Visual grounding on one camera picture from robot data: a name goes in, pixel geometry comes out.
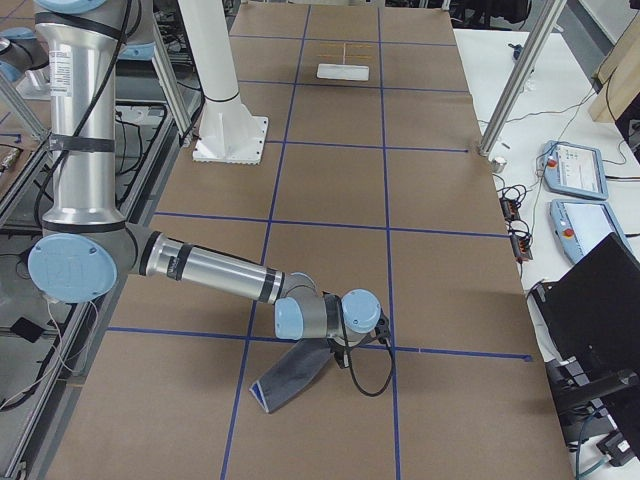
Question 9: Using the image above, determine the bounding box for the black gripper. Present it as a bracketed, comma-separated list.
[327, 338, 360, 369]

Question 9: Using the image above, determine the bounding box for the grey blue towel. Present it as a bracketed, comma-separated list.
[250, 339, 332, 414]

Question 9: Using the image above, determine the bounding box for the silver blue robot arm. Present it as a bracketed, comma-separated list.
[28, 1, 386, 349]

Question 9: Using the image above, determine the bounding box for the small silver cylinder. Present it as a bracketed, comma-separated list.
[491, 157, 507, 174]

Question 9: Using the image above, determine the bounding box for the black laptop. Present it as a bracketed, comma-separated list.
[529, 233, 639, 379]

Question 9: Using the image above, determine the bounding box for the lower teach pendant tablet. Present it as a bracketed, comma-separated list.
[549, 199, 631, 264]

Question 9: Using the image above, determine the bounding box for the teach pendant tablet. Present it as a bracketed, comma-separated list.
[541, 140, 608, 200]
[549, 199, 631, 264]

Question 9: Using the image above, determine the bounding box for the upper teach pendant tablet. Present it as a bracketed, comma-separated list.
[541, 140, 608, 200]

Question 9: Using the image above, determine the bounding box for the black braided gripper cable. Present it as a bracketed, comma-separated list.
[337, 299, 396, 399]

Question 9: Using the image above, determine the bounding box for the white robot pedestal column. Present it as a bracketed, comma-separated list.
[179, 0, 269, 165]

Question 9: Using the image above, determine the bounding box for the aluminium frame post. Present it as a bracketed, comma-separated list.
[478, 0, 567, 157]

